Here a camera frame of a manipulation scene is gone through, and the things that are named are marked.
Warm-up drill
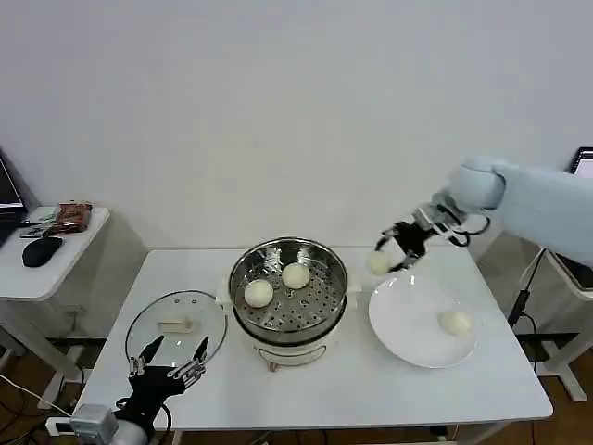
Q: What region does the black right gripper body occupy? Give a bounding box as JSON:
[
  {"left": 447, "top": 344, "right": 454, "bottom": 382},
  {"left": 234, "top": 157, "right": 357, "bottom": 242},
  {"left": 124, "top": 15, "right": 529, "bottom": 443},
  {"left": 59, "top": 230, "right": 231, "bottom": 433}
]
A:
[{"left": 393, "top": 221, "right": 439, "bottom": 257}]

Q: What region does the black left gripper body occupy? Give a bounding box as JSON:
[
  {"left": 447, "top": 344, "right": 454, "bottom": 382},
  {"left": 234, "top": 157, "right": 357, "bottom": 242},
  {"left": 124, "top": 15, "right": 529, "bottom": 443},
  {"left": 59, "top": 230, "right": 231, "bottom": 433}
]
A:
[{"left": 121, "top": 364, "right": 185, "bottom": 421}]

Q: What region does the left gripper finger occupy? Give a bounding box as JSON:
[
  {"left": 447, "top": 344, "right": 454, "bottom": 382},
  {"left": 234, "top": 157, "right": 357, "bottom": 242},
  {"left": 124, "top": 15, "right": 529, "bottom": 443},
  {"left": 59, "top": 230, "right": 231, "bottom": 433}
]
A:
[
  {"left": 129, "top": 335, "right": 165, "bottom": 377},
  {"left": 166, "top": 337, "right": 210, "bottom": 388}
]

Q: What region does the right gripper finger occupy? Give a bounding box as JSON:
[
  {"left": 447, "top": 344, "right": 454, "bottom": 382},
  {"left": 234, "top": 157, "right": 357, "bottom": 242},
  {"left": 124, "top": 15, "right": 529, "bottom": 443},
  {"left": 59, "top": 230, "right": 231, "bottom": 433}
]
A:
[
  {"left": 375, "top": 222, "right": 405, "bottom": 254},
  {"left": 391, "top": 249, "right": 425, "bottom": 273}
]

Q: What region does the white steamed bun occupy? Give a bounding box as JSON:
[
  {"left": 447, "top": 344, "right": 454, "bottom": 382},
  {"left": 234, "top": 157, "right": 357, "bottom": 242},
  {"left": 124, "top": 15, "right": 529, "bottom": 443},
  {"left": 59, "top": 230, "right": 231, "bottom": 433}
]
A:
[
  {"left": 244, "top": 279, "right": 275, "bottom": 309},
  {"left": 438, "top": 309, "right": 472, "bottom": 337},
  {"left": 281, "top": 262, "right": 311, "bottom": 290},
  {"left": 367, "top": 249, "right": 400, "bottom": 277}
]

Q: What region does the round glass lid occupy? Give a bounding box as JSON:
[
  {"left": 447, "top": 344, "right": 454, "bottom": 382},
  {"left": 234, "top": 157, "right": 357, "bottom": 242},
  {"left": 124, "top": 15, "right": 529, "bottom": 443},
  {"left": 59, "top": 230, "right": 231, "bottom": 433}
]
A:
[{"left": 124, "top": 290, "right": 229, "bottom": 379}]

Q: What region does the white round plate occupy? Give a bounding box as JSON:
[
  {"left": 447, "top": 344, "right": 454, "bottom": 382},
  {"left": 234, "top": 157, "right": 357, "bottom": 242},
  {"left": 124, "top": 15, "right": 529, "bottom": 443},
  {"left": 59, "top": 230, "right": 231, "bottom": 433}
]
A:
[{"left": 368, "top": 273, "right": 478, "bottom": 370}]

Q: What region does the steel perforated steamer basket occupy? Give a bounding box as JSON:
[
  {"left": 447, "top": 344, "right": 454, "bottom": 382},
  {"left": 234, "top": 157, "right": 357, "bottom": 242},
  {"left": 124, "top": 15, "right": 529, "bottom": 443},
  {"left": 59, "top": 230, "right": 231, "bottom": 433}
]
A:
[{"left": 229, "top": 236, "right": 348, "bottom": 333}]

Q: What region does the white side table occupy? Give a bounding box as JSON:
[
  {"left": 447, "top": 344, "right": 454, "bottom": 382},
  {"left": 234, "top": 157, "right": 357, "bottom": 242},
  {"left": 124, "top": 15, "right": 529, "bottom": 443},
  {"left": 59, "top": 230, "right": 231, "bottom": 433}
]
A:
[
  {"left": 527, "top": 249, "right": 593, "bottom": 403},
  {"left": 0, "top": 206, "right": 112, "bottom": 412}
]

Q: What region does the black computer mouse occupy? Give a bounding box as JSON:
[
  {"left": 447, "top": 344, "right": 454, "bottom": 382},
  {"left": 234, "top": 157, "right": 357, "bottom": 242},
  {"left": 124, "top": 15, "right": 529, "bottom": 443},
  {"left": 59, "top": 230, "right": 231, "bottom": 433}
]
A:
[{"left": 22, "top": 235, "right": 64, "bottom": 269}]

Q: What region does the brown snack packet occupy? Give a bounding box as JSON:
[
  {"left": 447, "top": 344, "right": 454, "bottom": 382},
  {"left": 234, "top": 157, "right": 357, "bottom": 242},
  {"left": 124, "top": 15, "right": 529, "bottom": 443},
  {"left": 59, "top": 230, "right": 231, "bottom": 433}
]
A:
[{"left": 54, "top": 202, "right": 95, "bottom": 235}]

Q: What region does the small dark desk item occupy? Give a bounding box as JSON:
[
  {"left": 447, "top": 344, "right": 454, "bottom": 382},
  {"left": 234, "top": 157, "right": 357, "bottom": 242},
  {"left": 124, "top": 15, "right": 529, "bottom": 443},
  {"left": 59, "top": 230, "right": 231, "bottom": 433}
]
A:
[{"left": 19, "top": 222, "right": 51, "bottom": 240}]

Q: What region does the black tablet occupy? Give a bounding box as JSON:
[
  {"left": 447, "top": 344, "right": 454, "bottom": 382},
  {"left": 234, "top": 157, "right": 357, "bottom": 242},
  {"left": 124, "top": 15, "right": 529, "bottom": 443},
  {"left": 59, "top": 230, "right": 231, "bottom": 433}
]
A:
[{"left": 554, "top": 252, "right": 593, "bottom": 290}]

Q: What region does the black laptop lit screen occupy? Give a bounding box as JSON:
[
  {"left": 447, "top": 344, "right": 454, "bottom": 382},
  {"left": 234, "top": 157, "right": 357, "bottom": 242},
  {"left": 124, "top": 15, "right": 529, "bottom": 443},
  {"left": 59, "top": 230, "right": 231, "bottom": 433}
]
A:
[{"left": 568, "top": 146, "right": 593, "bottom": 178}]

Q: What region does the black laptop dark screen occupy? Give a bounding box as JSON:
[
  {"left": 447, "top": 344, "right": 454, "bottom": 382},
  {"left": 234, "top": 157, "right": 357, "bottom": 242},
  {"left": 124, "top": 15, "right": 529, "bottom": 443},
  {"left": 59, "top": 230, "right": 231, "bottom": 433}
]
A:
[{"left": 0, "top": 147, "right": 30, "bottom": 248}]

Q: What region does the black cable with adapter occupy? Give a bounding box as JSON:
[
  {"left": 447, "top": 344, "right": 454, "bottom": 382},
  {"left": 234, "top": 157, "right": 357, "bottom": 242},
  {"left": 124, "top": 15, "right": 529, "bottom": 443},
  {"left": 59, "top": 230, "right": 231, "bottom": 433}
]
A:
[{"left": 507, "top": 248, "right": 549, "bottom": 376}]

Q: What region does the white floor cable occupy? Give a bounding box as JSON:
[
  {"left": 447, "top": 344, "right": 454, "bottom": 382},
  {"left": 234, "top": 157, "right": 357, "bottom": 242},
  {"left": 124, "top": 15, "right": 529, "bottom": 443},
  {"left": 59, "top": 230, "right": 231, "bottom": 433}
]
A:
[{"left": 0, "top": 373, "right": 75, "bottom": 426}]

